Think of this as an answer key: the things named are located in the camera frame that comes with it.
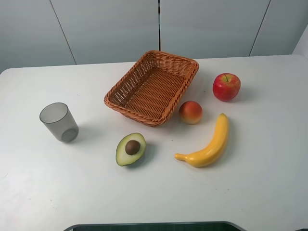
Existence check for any halved avocado with pit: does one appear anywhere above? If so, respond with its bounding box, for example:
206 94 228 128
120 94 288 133
115 133 146 167

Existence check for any brown wicker basket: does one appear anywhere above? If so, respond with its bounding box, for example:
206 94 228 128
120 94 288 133
104 50 199 127

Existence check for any orange peach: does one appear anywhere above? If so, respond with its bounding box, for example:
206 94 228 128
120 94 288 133
179 101 203 125

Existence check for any yellow banana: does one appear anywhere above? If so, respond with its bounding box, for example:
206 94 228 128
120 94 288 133
175 113 229 167

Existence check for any red apple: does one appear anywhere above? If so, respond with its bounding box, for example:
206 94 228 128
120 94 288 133
212 73 241 102

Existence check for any grey translucent plastic cup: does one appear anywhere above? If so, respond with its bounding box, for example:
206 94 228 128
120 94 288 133
39 103 79 143

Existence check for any dark device edge at bottom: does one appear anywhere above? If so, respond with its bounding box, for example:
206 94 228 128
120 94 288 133
65 221 244 231

